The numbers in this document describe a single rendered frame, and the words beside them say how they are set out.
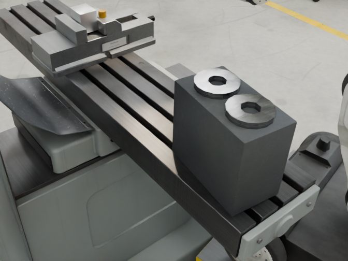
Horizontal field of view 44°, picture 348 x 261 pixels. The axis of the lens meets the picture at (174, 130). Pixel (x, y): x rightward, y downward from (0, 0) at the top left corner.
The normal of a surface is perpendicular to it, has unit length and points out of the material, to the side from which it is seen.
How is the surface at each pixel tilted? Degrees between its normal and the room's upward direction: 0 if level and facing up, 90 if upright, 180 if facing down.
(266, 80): 0
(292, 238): 0
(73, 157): 90
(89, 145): 90
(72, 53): 90
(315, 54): 0
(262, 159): 90
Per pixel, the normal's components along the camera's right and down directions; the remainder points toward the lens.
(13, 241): 0.84, 0.33
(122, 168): 0.63, 0.50
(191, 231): 0.03, -0.77
